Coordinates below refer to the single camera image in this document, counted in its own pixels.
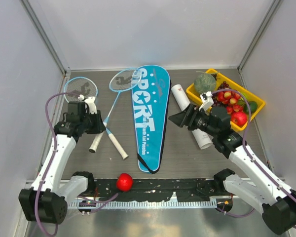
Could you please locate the blue badminton racket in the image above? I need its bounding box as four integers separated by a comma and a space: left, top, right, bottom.
103, 68, 142, 159
63, 77, 129, 160

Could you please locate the yellow plastic tray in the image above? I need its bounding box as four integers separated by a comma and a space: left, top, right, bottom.
186, 68, 266, 131

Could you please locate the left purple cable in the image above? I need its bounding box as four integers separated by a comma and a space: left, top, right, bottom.
34, 92, 86, 237

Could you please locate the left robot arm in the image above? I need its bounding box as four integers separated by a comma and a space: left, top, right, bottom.
18, 97, 105, 224

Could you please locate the red apple in tray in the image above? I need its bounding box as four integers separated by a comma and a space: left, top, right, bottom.
231, 111, 248, 127

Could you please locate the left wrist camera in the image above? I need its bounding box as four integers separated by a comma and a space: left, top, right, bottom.
78, 94, 97, 114

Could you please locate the black front rail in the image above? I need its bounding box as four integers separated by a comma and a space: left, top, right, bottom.
81, 178, 230, 202

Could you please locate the dark grape bunch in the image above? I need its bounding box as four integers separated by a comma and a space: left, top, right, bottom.
213, 80, 228, 107

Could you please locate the blue racket bag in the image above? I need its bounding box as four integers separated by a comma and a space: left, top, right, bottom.
131, 65, 171, 174

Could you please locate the green lime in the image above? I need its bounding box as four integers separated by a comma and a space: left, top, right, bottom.
243, 101, 258, 114

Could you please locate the white cable duct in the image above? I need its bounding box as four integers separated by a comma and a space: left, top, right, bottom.
68, 199, 217, 210

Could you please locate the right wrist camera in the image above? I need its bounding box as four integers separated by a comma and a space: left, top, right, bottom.
199, 91, 214, 111

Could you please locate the green melon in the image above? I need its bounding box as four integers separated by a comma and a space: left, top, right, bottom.
194, 73, 217, 94

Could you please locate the red cherry cluster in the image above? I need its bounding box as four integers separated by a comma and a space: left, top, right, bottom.
216, 90, 244, 115

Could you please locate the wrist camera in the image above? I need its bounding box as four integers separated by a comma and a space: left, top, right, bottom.
78, 94, 97, 114
199, 91, 214, 111

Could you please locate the white shuttlecock tube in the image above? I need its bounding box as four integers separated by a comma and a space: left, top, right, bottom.
171, 84, 213, 150

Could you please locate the red ball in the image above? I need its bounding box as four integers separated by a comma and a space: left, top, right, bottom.
116, 173, 134, 192

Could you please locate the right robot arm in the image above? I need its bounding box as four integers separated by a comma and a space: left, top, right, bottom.
169, 104, 296, 235

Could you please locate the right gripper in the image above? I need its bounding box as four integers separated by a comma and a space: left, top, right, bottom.
169, 103, 218, 137

